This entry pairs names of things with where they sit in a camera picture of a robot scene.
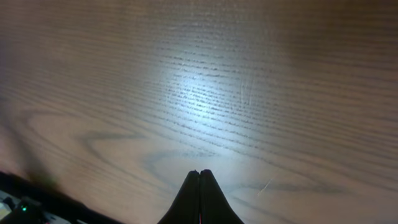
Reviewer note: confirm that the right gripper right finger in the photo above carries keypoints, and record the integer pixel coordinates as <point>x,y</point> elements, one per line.
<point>214,207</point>

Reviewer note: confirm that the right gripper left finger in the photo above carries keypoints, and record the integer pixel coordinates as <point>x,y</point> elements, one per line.
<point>185,208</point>

